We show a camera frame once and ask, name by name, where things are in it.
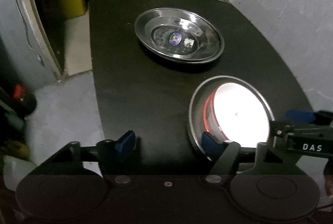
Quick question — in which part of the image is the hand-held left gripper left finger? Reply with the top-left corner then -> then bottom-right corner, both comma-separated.
39,130 -> 136,185

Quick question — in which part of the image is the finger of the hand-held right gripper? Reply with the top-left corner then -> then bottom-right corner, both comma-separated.
270,120 -> 296,153
285,109 -> 333,126

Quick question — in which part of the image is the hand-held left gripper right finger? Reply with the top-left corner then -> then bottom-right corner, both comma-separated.
201,132 -> 299,185

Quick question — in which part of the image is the white bowl red rim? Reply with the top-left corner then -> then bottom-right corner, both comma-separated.
211,83 -> 271,149
204,93 -> 233,142

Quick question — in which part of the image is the steel bowl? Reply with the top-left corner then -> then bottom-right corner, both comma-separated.
188,75 -> 276,162

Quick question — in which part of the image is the plain steel plate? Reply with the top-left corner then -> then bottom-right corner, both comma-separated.
142,42 -> 225,64

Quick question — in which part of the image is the steel plate with sticker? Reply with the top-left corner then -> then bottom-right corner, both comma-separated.
134,7 -> 225,61

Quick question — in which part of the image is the person's right hand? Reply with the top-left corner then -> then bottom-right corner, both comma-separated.
323,164 -> 333,198

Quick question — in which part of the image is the white plastic container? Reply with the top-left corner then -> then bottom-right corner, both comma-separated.
2,155 -> 37,191

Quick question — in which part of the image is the red object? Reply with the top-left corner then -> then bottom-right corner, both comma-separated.
12,84 -> 37,110

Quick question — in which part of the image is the yellow bin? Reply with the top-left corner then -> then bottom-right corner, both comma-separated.
58,0 -> 87,19

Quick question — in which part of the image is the wall cable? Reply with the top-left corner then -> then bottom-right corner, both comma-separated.
6,0 -> 45,67

